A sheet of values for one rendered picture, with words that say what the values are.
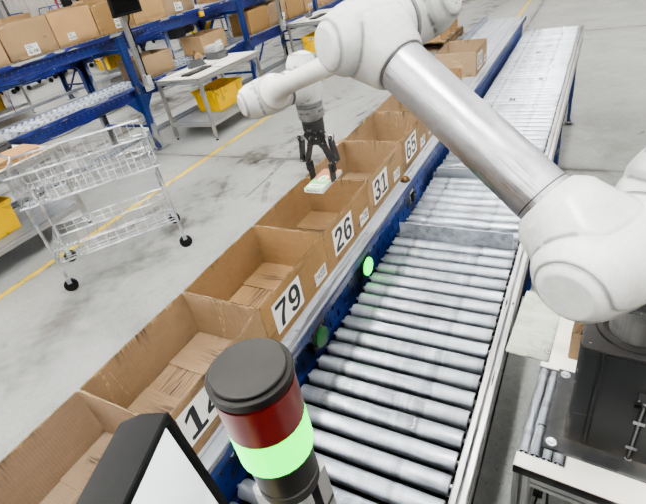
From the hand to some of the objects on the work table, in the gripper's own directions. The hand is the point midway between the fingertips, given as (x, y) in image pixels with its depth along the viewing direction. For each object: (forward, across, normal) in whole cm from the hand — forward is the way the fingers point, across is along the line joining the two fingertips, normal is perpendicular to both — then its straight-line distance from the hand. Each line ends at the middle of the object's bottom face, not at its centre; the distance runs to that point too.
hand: (322, 173), depth 167 cm
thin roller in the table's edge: (+44, +79, -45) cm, 100 cm away
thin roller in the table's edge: (+44, +81, -45) cm, 102 cm away
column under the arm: (+42, +95, -44) cm, 113 cm away
